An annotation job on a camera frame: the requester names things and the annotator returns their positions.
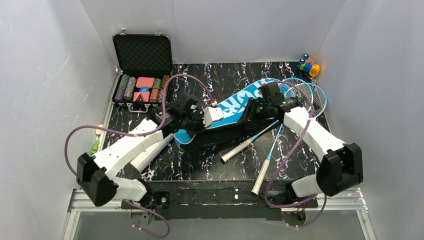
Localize blue badminton racket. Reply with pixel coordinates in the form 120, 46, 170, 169
251, 83, 328, 196
221, 77, 314, 163

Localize blue racket bag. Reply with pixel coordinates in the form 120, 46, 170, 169
174, 78, 277, 151

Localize white shuttlecock tube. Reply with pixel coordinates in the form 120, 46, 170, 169
129, 134, 174, 173

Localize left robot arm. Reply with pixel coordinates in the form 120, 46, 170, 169
76, 99, 223, 207

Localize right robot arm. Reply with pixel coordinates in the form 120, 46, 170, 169
245, 78, 363, 203

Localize colourful toy block train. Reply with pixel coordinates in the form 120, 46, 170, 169
297, 53, 321, 77

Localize black poker chip case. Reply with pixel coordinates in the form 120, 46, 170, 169
111, 33, 173, 109

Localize beige wooden block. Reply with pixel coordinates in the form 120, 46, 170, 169
95, 124, 103, 136

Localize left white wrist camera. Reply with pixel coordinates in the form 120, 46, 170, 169
202, 100, 224, 128

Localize green clip on rail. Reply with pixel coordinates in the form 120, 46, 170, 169
90, 139, 100, 155

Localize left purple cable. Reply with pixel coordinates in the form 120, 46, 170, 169
64, 74, 218, 239

